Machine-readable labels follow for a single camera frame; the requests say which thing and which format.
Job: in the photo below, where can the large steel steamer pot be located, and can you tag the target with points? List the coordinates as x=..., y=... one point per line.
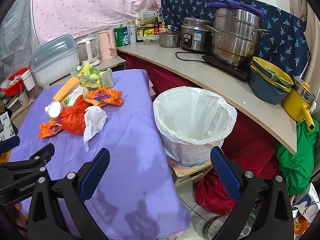
x=236, y=35

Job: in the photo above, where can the red plastic basin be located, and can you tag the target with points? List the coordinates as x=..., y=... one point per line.
x=18, y=85

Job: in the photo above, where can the yellow soap bottle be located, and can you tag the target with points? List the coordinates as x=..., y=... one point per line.
x=163, y=27

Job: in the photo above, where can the steel rice cooker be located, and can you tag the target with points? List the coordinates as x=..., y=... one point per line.
x=196, y=36

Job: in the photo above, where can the grey lidded dish rack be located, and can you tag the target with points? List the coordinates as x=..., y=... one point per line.
x=54, y=60

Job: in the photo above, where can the yellow saucepan with lid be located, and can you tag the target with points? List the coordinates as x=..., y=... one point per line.
x=299, y=101

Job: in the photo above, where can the green white milk carton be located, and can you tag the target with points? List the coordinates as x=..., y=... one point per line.
x=55, y=108

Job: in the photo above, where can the white thermos bottle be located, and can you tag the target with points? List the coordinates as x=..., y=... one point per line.
x=132, y=33

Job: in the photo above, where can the clear food container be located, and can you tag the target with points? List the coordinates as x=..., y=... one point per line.
x=149, y=40

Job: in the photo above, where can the wooden crate under bin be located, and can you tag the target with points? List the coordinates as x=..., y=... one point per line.
x=182, y=175

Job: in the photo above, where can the white lined trash bin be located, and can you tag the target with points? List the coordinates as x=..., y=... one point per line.
x=191, y=122

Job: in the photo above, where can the black induction cooker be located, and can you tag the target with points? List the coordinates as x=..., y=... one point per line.
x=241, y=74

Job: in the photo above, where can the red orange plastic bag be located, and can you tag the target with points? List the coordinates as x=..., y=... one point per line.
x=72, y=117

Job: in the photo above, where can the glass electric kettle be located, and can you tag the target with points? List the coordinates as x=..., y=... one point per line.
x=88, y=52

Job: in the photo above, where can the dark sauce bottle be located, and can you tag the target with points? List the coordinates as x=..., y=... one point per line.
x=139, y=31

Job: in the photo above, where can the purple cloth on pot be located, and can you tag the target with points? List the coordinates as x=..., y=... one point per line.
x=228, y=4

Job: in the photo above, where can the small steel pot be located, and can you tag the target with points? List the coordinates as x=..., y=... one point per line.
x=169, y=39

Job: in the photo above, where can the teal yellow basin stack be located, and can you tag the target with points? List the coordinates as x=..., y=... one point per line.
x=268, y=82

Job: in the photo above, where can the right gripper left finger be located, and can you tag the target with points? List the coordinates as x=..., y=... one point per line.
x=46, y=220

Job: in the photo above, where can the yellow label jar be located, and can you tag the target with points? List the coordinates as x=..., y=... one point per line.
x=148, y=30

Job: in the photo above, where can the cardboard box on floor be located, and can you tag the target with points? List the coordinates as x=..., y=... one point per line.
x=6, y=128

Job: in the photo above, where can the white plastic cup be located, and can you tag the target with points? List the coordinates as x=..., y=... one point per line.
x=28, y=80

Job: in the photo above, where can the pink dotted sheet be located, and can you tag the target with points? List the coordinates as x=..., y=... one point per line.
x=54, y=18

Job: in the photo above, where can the red label sauce bottle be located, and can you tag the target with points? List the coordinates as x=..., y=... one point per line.
x=156, y=25

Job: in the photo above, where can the yellow green snack bag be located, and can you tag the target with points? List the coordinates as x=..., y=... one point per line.
x=91, y=77

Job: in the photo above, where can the white paper towel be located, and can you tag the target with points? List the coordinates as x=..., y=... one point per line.
x=95, y=119

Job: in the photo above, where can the small orange wrapper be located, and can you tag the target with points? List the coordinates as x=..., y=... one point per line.
x=49, y=129

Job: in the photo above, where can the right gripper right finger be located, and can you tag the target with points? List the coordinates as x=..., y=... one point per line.
x=274, y=218

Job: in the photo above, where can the green plastic bag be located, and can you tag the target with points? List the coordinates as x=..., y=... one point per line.
x=297, y=168

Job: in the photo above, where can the green tin can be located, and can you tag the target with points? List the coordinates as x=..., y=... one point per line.
x=121, y=36

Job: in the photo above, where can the purple table cloth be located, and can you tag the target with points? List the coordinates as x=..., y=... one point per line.
x=136, y=198

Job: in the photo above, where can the blue patterned cloth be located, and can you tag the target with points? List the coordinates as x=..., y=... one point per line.
x=286, y=46

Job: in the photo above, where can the pink electric kettle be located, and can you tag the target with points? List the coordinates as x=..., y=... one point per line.
x=107, y=45

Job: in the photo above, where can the white green box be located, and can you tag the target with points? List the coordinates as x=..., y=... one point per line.
x=147, y=17

